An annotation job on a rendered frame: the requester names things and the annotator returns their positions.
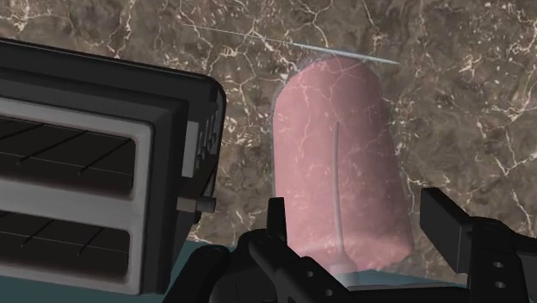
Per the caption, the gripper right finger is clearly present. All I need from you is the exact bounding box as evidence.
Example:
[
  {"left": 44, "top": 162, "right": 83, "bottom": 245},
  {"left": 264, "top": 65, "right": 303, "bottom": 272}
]
[{"left": 419, "top": 187, "right": 537, "bottom": 303}]

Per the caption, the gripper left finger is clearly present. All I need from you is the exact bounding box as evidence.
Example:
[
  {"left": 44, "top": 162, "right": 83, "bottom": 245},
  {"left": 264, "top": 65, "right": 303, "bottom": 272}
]
[{"left": 163, "top": 196, "right": 353, "bottom": 303}]

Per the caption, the pink transparent soap dispenser bottle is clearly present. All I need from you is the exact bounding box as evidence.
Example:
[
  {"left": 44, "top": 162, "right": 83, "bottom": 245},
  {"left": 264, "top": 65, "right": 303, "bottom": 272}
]
[{"left": 182, "top": 22, "right": 416, "bottom": 291}]

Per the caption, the black silver toaster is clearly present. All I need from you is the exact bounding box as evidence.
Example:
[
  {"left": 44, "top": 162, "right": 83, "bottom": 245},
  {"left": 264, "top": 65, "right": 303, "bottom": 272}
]
[{"left": 0, "top": 37, "right": 227, "bottom": 296}]

